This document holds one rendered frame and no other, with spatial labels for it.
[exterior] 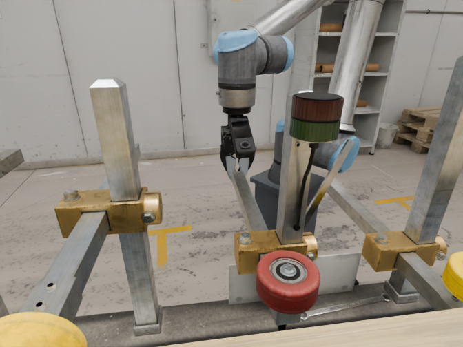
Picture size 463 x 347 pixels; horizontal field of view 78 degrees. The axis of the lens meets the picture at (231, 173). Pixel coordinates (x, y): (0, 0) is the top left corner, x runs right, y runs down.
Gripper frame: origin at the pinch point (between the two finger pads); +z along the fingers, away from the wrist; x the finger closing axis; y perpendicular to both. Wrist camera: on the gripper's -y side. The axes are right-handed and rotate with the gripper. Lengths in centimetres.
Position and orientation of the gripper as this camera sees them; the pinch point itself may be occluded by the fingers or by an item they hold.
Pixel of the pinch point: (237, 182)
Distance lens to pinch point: 77.8
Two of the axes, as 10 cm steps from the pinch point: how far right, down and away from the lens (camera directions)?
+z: 0.0, 9.1, 4.2
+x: -9.9, 0.6, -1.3
